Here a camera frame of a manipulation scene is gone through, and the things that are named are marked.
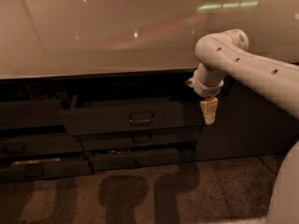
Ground dark cabinet door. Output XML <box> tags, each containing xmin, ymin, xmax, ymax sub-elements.
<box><xmin>193</xmin><ymin>77</ymin><xmax>299</xmax><ymax>161</ymax></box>

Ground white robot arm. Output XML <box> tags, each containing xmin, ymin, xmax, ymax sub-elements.
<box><xmin>188</xmin><ymin>29</ymin><xmax>299</xmax><ymax>224</ymax></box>

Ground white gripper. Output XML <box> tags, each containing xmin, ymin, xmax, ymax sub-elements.
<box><xmin>187</xmin><ymin>72</ymin><xmax>224</xmax><ymax>125</ymax></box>

